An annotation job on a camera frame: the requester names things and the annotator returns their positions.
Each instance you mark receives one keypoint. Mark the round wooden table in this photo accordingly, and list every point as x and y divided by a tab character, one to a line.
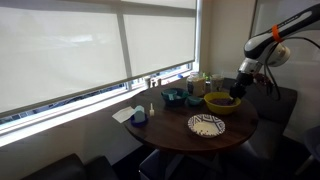
168	129

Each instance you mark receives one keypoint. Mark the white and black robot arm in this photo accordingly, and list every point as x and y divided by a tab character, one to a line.
266	49

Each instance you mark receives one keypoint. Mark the yellow bowl with colourful beads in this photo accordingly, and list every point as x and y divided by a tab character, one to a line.
221	103

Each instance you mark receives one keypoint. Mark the white roller window blind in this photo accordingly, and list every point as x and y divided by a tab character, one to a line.
51	49

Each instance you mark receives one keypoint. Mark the orange band on arm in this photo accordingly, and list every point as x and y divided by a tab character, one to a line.
275	33

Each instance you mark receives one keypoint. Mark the white paper napkin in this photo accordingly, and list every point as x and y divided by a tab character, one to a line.
123	114

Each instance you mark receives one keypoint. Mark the small teal bowl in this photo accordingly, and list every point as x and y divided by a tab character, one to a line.
194	101

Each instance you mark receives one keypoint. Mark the clear plastic cup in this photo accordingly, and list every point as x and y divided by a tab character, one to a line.
216	82

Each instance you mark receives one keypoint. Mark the black white patterned bowl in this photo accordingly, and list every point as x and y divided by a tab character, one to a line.
206	125

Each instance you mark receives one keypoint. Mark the dark cushioned bench seat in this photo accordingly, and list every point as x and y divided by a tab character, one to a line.
274	116

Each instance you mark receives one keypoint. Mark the blue round lid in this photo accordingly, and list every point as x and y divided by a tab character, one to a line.
139	123

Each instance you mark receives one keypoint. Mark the light blue bottle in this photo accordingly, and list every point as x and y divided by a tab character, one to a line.
139	112

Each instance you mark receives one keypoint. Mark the dark blue bowl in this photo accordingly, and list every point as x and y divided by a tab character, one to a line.
174	97

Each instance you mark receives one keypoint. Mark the black chair bottom left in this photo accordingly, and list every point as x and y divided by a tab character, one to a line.
72	168

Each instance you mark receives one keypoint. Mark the small white bottle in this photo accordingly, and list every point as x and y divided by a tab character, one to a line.
151	111

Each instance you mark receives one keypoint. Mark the glass jar with label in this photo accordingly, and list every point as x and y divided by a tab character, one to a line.
196	84

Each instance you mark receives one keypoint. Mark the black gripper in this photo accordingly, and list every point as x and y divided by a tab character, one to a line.
238	89

